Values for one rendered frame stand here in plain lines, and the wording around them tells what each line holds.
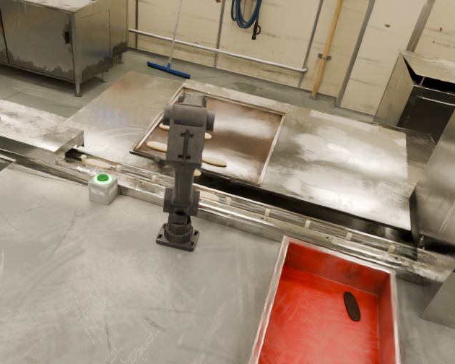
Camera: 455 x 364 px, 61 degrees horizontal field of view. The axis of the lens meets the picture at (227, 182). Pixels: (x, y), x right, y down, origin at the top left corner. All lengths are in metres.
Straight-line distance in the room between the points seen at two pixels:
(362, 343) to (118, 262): 0.69
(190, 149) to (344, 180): 0.85
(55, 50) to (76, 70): 0.25
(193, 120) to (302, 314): 0.60
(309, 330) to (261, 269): 0.23
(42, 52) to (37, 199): 2.91
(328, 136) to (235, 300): 0.90
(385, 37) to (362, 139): 2.86
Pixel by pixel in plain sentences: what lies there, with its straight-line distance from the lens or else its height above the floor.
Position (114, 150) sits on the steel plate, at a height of 0.82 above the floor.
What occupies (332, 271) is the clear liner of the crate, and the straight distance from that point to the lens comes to 1.21.
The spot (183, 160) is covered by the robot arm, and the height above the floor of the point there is 1.24.
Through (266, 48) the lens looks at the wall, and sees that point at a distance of 4.97.
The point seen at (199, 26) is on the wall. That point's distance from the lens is 5.15.
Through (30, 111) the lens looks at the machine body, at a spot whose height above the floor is 0.82.
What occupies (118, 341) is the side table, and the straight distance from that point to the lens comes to 1.01.
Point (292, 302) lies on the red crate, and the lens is 1.13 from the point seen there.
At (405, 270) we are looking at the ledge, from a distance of 1.33.
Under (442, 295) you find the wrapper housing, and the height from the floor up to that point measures 0.93.
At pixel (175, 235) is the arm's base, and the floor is 0.87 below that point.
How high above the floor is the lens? 1.66
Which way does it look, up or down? 34 degrees down
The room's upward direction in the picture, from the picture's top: 10 degrees clockwise
